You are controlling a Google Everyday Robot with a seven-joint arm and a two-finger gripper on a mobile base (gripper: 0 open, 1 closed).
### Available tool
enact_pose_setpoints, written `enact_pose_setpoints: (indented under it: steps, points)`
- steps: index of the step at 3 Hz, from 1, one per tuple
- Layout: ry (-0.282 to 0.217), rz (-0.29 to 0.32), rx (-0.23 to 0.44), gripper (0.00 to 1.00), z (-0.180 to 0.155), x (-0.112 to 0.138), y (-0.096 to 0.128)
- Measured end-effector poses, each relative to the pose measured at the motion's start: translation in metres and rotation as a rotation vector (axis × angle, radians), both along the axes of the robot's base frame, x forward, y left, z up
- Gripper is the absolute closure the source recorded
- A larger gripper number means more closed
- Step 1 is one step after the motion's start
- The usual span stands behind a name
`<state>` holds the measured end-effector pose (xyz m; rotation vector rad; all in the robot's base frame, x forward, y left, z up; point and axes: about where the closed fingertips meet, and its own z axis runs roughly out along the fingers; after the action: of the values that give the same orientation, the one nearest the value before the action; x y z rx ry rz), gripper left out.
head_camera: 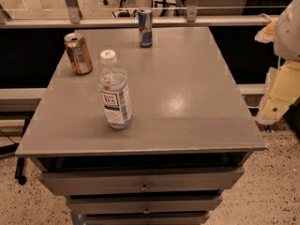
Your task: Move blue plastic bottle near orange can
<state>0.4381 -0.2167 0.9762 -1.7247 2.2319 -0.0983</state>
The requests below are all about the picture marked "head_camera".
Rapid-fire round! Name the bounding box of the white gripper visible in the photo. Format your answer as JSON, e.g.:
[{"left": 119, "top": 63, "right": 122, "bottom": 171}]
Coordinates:
[{"left": 256, "top": 61, "right": 300, "bottom": 125}]

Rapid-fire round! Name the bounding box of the clear plastic tea bottle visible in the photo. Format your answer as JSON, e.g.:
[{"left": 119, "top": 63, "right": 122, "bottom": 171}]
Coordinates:
[{"left": 97, "top": 50, "right": 132, "bottom": 129}]

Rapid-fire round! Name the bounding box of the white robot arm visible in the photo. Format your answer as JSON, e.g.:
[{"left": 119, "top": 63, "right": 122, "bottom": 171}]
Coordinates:
[{"left": 255, "top": 0, "right": 300, "bottom": 126}]

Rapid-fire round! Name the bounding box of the blue silver energy drink can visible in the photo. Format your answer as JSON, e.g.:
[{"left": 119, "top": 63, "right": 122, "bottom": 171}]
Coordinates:
[{"left": 138, "top": 8, "right": 152, "bottom": 48}]

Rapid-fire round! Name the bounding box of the orange soda can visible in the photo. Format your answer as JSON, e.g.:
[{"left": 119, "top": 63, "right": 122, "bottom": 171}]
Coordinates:
[{"left": 64, "top": 33, "right": 93, "bottom": 75}]

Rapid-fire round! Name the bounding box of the grey drawer cabinet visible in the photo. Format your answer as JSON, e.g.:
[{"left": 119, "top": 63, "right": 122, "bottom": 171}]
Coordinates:
[{"left": 14, "top": 26, "right": 267, "bottom": 225}]

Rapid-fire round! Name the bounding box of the top grey drawer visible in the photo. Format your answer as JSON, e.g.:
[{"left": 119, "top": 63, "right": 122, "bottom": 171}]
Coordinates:
[{"left": 39, "top": 167, "right": 244, "bottom": 196}]

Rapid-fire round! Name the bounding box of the grey drawer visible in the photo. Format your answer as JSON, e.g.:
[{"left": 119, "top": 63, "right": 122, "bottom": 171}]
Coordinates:
[
  {"left": 39, "top": 167, "right": 244, "bottom": 196},
  {"left": 67, "top": 195, "right": 222, "bottom": 215},
  {"left": 84, "top": 212, "right": 209, "bottom": 225}
]

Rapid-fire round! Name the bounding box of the bottom grey drawer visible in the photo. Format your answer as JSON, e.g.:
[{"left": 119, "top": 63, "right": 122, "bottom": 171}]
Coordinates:
[{"left": 84, "top": 212, "right": 209, "bottom": 225}]

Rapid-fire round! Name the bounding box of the middle grey drawer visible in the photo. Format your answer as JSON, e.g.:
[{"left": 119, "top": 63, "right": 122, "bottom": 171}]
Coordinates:
[{"left": 67, "top": 195, "right": 222, "bottom": 215}]

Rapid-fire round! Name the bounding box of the black stand leg with wheel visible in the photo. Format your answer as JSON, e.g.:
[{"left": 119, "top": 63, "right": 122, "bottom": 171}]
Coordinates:
[{"left": 14, "top": 117, "right": 32, "bottom": 186}]

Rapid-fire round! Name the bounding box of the metal railing frame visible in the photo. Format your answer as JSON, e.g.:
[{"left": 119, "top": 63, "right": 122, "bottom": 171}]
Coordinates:
[{"left": 0, "top": 0, "right": 277, "bottom": 29}]

